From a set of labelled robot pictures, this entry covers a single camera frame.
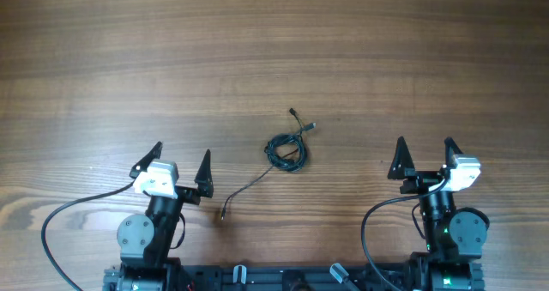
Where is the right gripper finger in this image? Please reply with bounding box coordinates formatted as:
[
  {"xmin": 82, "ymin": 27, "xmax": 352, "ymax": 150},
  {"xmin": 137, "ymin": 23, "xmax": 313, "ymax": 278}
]
[
  {"xmin": 387, "ymin": 136, "xmax": 416, "ymax": 179},
  {"xmin": 444, "ymin": 136, "xmax": 463, "ymax": 168}
]

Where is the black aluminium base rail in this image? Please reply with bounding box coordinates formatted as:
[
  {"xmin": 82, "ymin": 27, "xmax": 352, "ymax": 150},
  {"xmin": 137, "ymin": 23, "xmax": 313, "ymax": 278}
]
[{"xmin": 102, "ymin": 264, "xmax": 486, "ymax": 291}]

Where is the left camera black cable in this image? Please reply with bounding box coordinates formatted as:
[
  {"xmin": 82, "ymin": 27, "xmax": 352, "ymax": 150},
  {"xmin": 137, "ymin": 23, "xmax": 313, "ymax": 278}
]
[{"xmin": 40, "ymin": 181, "xmax": 136, "ymax": 291}]

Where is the black usb cable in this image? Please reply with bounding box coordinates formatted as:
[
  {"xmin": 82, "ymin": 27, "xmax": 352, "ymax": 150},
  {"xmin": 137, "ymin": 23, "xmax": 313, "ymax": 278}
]
[{"xmin": 220, "ymin": 107, "xmax": 317, "ymax": 221}]

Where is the camera black cable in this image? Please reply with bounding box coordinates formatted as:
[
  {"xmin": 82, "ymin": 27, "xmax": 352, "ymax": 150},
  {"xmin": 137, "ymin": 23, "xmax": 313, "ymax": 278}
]
[
  {"xmin": 360, "ymin": 179, "xmax": 449, "ymax": 291},
  {"xmin": 40, "ymin": 181, "xmax": 136, "ymax": 291}
]

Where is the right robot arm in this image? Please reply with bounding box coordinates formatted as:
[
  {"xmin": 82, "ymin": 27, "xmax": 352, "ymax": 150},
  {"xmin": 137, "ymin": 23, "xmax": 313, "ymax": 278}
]
[{"xmin": 388, "ymin": 136, "xmax": 490, "ymax": 291}]

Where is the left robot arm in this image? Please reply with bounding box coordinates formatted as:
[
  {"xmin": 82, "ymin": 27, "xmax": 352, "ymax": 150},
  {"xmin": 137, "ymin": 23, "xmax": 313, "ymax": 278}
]
[{"xmin": 102, "ymin": 142, "xmax": 214, "ymax": 291}]

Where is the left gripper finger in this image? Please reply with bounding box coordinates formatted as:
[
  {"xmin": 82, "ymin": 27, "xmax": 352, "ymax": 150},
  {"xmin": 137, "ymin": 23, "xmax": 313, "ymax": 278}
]
[
  {"xmin": 195, "ymin": 149, "xmax": 214, "ymax": 198},
  {"xmin": 129, "ymin": 142, "xmax": 163, "ymax": 179}
]

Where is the right camera black cable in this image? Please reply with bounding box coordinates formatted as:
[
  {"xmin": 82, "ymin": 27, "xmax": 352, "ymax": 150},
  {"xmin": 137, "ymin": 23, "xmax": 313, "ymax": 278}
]
[{"xmin": 360, "ymin": 179, "xmax": 449, "ymax": 291}]

